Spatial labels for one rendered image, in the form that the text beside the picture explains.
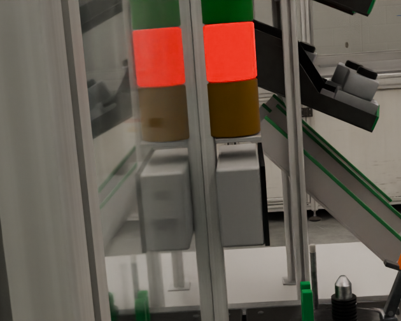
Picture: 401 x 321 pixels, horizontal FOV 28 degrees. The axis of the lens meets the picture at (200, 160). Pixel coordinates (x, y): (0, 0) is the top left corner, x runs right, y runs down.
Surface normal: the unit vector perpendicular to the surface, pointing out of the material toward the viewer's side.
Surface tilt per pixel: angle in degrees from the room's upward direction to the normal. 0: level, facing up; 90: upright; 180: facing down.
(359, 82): 92
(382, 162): 90
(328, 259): 0
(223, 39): 90
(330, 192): 90
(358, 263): 0
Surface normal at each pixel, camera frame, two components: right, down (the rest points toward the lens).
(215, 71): -0.51, 0.20
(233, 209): -0.05, 0.19
